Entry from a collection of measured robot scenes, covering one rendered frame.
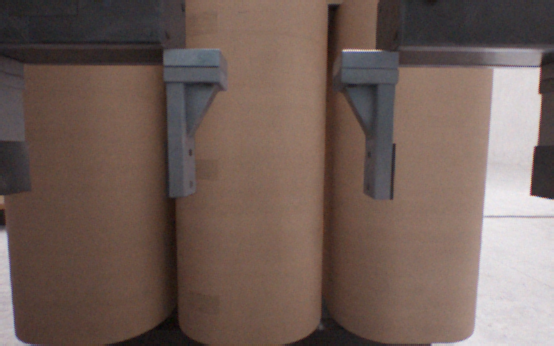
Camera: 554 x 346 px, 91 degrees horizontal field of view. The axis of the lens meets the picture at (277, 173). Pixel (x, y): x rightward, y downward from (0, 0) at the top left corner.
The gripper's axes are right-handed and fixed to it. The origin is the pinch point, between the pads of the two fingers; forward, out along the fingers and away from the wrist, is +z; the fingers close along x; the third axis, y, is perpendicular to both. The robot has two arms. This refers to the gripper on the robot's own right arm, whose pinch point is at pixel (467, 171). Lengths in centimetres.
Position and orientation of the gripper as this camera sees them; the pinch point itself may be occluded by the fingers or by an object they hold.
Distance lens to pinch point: 25.1
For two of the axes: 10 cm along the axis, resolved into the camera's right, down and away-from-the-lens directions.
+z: -0.1, 10.0, 0.9
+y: -0.1, 0.9, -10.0
